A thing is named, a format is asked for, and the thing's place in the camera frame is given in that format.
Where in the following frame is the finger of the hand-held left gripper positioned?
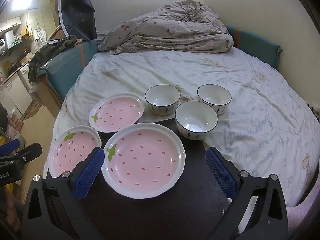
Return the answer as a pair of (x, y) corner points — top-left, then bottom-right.
(0, 140), (21, 155)
(0, 142), (42, 171)

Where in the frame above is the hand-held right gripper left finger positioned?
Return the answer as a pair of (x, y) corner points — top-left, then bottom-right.
(21, 147), (105, 240)

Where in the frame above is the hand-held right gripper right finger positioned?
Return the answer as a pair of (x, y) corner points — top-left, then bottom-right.
(205, 147), (289, 240)

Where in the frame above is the large pink strawberry plate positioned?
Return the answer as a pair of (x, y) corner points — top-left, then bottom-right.
(101, 122), (186, 200)

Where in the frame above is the white bowl with dark rim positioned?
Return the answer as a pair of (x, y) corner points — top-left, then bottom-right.
(175, 101), (218, 140)
(145, 84), (181, 115)
(197, 84), (232, 115)

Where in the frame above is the person's left hand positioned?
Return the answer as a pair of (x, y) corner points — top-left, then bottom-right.
(4, 192), (21, 228)

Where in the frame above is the white kitchen cabinet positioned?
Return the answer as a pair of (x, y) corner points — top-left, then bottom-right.
(0, 62), (34, 117)

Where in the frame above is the black board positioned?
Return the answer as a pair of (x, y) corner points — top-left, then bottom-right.
(75, 119), (233, 240)

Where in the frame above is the white printed bed sheet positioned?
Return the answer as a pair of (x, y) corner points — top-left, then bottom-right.
(44, 46), (320, 208)

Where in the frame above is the pink dotted cushion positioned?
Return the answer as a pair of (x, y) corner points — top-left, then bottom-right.
(286, 190), (317, 235)

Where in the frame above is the dark clothes pile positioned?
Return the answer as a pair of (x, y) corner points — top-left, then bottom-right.
(27, 35), (83, 83)

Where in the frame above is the ceiling light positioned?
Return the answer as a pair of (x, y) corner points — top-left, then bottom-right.
(9, 0), (27, 10)

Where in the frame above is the beige printed duvet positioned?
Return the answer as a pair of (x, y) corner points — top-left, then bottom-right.
(96, 1), (234, 55)

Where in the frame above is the dark blue hanging cloth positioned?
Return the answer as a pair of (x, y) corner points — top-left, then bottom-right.
(58, 0), (96, 40)

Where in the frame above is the teal padded bed frame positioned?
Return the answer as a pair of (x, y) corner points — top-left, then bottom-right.
(37, 25), (283, 120)

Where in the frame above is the white wall cabinet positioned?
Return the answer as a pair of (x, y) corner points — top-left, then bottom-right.
(0, 7), (43, 34)

